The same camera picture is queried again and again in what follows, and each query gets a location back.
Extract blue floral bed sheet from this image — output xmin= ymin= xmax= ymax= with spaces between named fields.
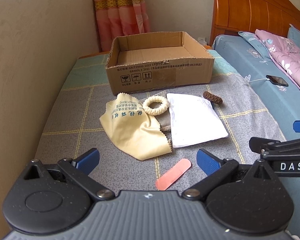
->
xmin=212 ymin=31 xmax=300 ymax=240

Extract orange wooden headboard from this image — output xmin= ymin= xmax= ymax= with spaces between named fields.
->
xmin=210 ymin=0 xmax=300 ymax=43

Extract white wall socket charger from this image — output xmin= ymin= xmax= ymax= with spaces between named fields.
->
xmin=198 ymin=37 xmax=207 ymax=46

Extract blue pillow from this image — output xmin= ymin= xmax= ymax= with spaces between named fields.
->
xmin=287 ymin=24 xmax=300 ymax=53

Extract cream knitted hair ring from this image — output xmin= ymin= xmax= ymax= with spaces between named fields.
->
xmin=142 ymin=96 xmax=170 ymax=116

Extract cardboard box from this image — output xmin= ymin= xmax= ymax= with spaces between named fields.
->
xmin=105 ymin=31 xmax=215 ymax=95

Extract grey woven cloth bag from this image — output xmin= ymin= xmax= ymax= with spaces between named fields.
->
xmin=155 ymin=110 xmax=171 ymax=132

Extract black smartphone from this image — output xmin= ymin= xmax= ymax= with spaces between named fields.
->
xmin=266 ymin=75 xmax=289 ymax=87

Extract yellow lens cleaning cloth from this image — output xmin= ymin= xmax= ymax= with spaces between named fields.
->
xmin=100 ymin=93 xmax=172 ymax=161

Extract brown knitted hair ring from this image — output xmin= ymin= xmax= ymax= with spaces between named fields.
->
xmin=203 ymin=90 xmax=223 ymax=105

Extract pink patterned curtain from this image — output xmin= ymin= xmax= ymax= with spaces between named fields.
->
xmin=94 ymin=0 xmax=150 ymax=51

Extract pink floral quilt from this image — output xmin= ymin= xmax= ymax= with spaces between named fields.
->
xmin=255 ymin=29 xmax=300 ymax=88

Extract pink adhesive bandage strip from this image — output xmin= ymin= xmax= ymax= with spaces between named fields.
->
xmin=155 ymin=158 xmax=192 ymax=191

